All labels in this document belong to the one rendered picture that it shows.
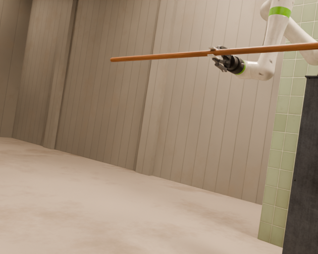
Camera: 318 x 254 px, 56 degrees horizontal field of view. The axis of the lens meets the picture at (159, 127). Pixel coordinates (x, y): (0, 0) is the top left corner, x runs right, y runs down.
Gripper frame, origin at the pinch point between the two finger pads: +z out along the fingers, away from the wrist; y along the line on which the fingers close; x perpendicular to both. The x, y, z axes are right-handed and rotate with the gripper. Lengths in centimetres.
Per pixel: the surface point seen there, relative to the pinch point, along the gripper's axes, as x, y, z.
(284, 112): 1, 14, -120
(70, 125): 484, 62, -238
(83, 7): 501, -201, -238
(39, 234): 93, 119, 26
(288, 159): -8, 51, -119
